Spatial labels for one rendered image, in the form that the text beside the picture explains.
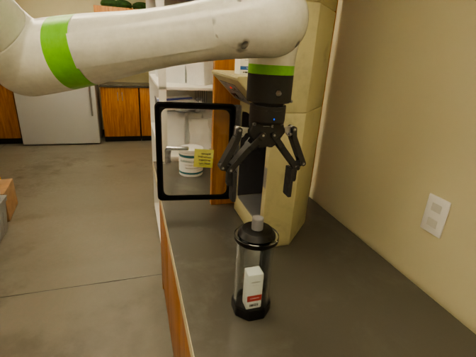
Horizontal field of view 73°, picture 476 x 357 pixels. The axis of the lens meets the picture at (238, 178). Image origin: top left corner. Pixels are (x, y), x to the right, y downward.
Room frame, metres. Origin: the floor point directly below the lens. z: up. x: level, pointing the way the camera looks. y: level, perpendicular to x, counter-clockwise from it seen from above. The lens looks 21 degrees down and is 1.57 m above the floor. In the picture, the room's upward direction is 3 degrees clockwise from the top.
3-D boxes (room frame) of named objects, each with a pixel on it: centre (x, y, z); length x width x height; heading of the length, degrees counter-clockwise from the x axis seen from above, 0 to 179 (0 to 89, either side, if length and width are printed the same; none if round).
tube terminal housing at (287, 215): (1.15, -0.16, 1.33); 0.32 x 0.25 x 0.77; 19
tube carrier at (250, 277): (0.68, -0.05, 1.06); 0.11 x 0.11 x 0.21
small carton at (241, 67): (1.05, 0.00, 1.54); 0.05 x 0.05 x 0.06; 20
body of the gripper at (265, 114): (0.68, -0.05, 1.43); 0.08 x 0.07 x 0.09; 109
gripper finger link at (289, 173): (0.70, -0.12, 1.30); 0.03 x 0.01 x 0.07; 19
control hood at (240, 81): (1.09, 0.01, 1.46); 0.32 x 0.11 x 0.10; 19
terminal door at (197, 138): (1.22, 0.17, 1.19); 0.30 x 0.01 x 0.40; 101
